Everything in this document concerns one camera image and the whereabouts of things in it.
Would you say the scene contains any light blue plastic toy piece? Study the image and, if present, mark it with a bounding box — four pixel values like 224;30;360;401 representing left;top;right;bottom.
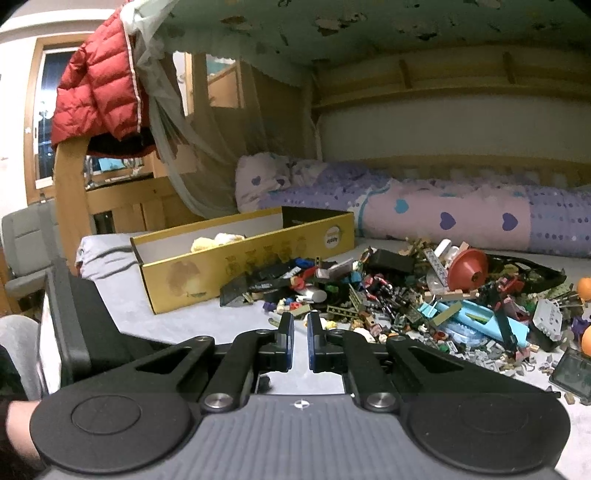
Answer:
418;300;530;348

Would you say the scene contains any dark transparent panel piece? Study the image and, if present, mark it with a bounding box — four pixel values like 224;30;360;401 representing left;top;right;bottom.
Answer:
550;349;591;405

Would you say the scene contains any yellow cardboard box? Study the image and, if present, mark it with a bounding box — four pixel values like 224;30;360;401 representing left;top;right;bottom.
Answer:
131;207;355;314

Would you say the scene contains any grey chair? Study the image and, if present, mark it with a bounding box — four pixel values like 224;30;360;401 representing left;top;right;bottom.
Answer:
2;199;63;300

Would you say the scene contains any grey studded plate piece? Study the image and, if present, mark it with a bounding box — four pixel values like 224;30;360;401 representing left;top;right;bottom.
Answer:
532;299;567;343

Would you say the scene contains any orange ball near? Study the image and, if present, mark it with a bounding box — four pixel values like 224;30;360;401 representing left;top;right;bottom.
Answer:
580;326;591;357

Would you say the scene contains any orange ball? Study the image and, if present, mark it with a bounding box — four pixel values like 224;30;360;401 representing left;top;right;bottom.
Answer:
577;277;591;302
580;326;591;357

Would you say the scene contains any wooden desk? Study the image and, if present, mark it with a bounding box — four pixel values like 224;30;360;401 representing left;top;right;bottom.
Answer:
86;177;201;233

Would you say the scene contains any red plastic funnel toy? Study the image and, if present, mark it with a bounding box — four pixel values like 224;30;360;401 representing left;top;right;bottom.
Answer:
448;248;488;291

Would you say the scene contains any yellow plush toy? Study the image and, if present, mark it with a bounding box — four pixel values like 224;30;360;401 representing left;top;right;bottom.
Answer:
190;233;245;253

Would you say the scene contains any black toy tray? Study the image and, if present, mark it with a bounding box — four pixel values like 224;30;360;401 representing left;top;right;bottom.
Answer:
487;254;567;293

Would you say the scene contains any orange ball far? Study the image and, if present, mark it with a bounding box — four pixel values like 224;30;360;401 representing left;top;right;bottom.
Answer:
577;277;591;302

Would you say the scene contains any purple heart patterned quilt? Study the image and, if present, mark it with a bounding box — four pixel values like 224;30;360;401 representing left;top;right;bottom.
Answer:
235;152;590;258

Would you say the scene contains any red puffer jacket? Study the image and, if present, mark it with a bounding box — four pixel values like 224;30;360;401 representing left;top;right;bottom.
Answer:
51;9;155;159

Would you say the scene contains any green mosquito net canopy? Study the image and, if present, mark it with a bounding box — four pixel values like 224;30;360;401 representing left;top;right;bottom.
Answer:
120;1;590;218

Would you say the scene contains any wooden bed post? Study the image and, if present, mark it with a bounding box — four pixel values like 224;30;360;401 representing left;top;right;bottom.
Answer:
54;137;92;274

